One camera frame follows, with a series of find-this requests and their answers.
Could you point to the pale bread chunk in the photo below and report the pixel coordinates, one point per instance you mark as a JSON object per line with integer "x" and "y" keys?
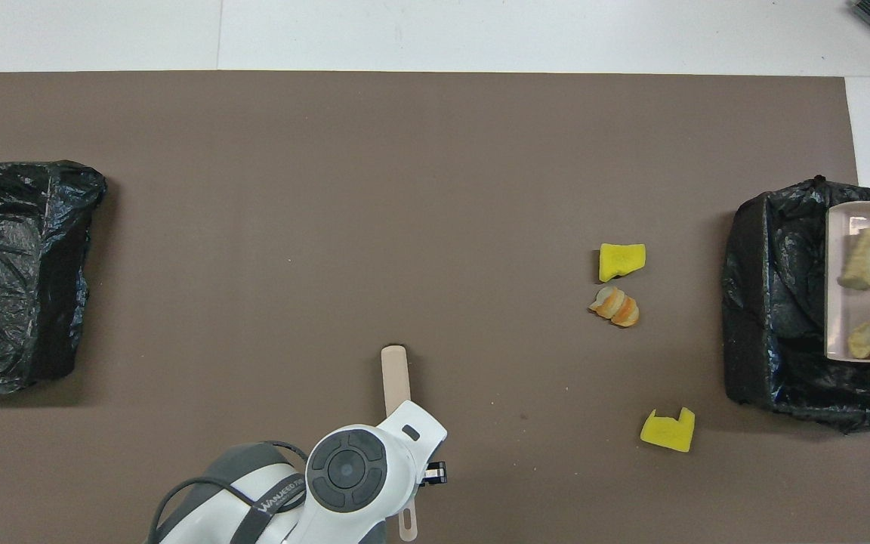
{"x": 867, "y": 258}

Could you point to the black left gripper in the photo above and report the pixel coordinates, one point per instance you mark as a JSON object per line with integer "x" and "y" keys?
{"x": 435, "y": 474}

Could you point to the yellow sponge block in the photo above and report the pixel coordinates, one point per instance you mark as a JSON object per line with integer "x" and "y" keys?
{"x": 621, "y": 261}

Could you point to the brown table mat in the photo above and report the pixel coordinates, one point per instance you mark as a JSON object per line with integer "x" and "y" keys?
{"x": 329, "y": 227}

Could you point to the small striped bread piece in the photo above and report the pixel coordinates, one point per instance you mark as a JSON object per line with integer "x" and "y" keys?
{"x": 615, "y": 306}

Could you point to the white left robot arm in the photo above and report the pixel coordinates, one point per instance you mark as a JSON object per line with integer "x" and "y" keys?
{"x": 374, "y": 468}

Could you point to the black bag lined bin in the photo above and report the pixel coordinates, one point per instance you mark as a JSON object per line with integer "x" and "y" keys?
{"x": 775, "y": 302}
{"x": 4, "y": 279}

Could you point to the beige hand brush black bristles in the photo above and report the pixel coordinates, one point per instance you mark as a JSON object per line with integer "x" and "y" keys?
{"x": 396, "y": 378}

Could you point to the notched yellow sponge piece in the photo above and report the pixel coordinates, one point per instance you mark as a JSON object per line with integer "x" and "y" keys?
{"x": 665, "y": 432}

